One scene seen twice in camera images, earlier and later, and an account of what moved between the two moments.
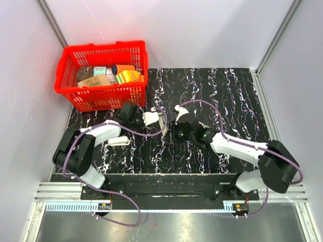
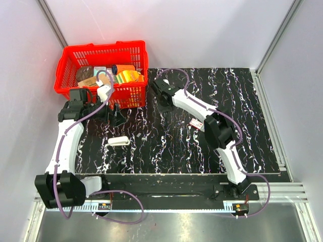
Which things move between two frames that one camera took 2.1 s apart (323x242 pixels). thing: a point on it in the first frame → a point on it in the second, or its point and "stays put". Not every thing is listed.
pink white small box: [110, 76] stays put
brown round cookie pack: [84, 72] stays put
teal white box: [99, 70] stays put
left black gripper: [140, 114] → [114, 117]
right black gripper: [171, 137] → [162, 109]
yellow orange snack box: [128, 76] stays put
